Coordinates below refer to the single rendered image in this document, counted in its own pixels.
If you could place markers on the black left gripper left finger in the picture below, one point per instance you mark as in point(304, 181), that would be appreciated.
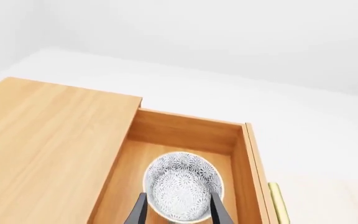
point(139, 210)

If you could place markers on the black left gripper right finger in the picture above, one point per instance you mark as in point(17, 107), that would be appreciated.
point(218, 211)

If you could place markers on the wooden drawer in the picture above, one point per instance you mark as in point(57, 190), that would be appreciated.
point(179, 144)

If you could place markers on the wooden cabinet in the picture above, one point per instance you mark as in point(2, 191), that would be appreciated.
point(48, 149)

